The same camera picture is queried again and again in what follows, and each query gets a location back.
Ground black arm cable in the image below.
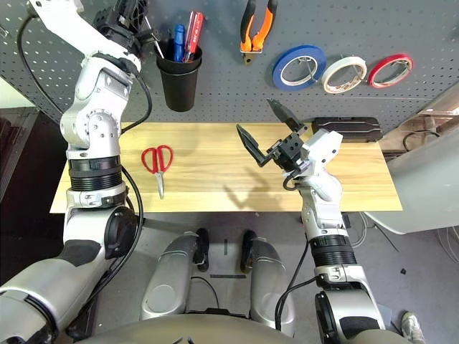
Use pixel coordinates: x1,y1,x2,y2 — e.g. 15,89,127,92
16,14,153,135
274,243,318,329

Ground grey perforated pegboard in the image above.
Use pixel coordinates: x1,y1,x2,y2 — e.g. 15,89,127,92
0,0,459,125

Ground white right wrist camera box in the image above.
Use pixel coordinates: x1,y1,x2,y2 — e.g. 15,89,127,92
299,129,345,181

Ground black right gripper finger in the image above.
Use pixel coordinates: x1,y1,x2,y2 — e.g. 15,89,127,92
235,124,277,168
266,98,309,137

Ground light grey curved panel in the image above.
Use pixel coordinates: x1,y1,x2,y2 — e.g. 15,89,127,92
364,84,459,236

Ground red-handled scissors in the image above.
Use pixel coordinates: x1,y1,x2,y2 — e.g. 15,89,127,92
141,144,174,200

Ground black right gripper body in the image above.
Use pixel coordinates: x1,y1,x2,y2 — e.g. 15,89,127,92
265,134,311,177

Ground black plastic cup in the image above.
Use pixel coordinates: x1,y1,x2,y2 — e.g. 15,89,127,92
155,44,204,78
159,64,203,113

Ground white tape roll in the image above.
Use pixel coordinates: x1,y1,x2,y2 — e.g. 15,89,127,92
321,56,368,95

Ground silver robot leg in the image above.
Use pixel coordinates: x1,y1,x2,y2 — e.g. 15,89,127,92
239,229,297,338
139,228,211,322

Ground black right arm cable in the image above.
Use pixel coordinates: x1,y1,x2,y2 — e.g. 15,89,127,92
274,243,318,329

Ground blue tape roll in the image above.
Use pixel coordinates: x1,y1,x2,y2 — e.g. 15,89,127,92
271,44,328,91

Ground red tape roll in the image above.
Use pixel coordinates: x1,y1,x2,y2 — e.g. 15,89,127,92
367,53,415,91

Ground silver robot right leg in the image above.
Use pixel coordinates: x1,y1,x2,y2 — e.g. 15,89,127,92
239,229,297,338

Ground olive grey robot torso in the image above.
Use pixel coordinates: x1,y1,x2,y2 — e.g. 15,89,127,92
77,312,295,344

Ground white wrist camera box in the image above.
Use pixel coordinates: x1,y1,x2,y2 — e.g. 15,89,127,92
299,129,345,181
27,0,141,71

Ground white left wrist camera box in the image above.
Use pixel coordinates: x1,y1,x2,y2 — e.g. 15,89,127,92
27,0,141,71

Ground black tool case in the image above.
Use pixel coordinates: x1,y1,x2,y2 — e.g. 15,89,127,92
311,116,382,145

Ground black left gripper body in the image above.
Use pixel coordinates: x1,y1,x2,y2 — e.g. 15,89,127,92
93,0,143,52

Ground blue-handled screwdriver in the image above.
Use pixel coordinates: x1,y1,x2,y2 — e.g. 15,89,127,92
173,24,186,63

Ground silver robot left leg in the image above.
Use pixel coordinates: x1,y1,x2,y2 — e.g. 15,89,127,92
139,228,211,322

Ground grey camouflage sneaker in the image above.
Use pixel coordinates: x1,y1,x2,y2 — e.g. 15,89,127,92
400,310,427,344

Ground black orange screwdriver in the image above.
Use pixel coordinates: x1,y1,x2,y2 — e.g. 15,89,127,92
142,14,166,61

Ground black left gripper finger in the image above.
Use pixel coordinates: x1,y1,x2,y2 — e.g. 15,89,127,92
141,29,164,46
119,0,149,28

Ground white floor cable bundle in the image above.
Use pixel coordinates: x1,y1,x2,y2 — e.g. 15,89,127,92
349,213,371,248
437,225,459,261

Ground orange black pliers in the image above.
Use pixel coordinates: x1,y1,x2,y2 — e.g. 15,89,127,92
239,0,279,68

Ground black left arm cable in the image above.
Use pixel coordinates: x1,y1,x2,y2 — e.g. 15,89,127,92
16,14,153,135

